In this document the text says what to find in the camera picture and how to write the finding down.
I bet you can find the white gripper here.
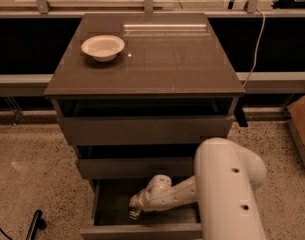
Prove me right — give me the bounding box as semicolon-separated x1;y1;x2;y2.
129;175;172;212

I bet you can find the green soda can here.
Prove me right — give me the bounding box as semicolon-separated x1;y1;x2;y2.
129;208;141;220

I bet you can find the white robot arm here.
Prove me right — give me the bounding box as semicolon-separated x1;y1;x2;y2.
129;138;267;240

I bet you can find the grey open bottom drawer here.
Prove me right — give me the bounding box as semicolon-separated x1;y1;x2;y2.
80;178;203;240

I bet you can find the grey middle drawer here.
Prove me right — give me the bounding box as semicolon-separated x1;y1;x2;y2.
75;143;200;179

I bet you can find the grey top drawer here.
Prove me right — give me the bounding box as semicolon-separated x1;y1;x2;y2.
51;99;234;146

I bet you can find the grey drawer cabinet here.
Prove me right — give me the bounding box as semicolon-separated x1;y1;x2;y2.
43;12;246;240

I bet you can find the white bowl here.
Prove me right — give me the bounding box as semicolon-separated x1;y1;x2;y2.
81;35;125;62

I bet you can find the cardboard box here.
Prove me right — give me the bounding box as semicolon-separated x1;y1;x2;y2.
287;95;305;167

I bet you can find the black cable with plug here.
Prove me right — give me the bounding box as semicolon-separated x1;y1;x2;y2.
0;209;47;240

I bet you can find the metal railing frame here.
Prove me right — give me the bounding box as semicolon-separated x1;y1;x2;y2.
0;0;305;125

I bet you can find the white cable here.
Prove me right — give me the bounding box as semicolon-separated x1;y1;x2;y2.
241;8;266;89

